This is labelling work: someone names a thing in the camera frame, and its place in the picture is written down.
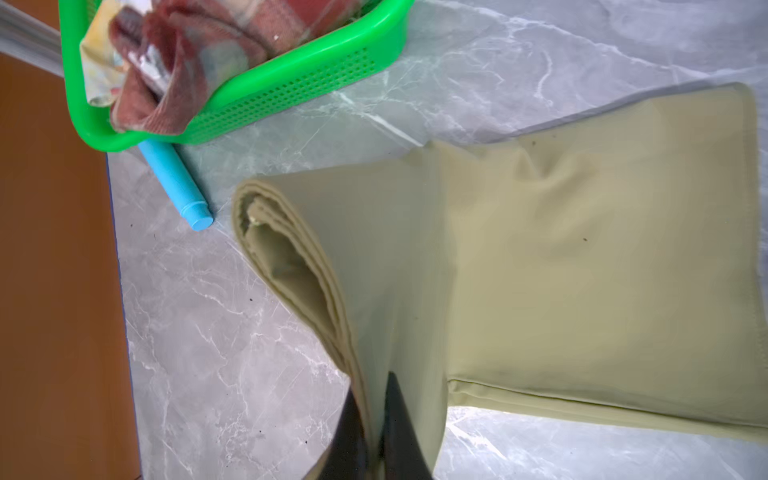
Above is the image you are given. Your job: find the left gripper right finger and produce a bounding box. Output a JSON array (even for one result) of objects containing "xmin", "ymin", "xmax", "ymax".
[{"xmin": 380, "ymin": 372, "xmax": 432, "ymax": 480}]

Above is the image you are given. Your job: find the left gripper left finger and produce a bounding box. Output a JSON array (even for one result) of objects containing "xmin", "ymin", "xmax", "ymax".
[{"xmin": 318, "ymin": 390, "xmax": 368, "ymax": 480}]

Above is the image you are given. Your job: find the red plaid skirt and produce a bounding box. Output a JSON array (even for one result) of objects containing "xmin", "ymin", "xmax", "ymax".
[{"xmin": 108, "ymin": 0, "xmax": 365, "ymax": 136}]

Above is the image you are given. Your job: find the light blue tube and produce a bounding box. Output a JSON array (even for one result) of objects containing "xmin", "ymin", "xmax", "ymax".
[{"xmin": 138, "ymin": 140, "xmax": 214, "ymax": 232}]

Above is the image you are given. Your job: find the cream yellow cloth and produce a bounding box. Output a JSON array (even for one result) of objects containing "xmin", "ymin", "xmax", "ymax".
[{"xmin": 80, "ymin": 0, "xmax": 152, "ymax": 107}]

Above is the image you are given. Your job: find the olive green skirt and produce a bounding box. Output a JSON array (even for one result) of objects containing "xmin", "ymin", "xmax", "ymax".
[{"xmin": 232, "ymin": 83, "xmax": 767, "ymax": 479}]

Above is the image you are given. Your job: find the green plastic basket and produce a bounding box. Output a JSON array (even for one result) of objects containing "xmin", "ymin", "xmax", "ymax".
[{"xmin": 58, "ymin": 0, "xmax": 413, "ymax": 152}]

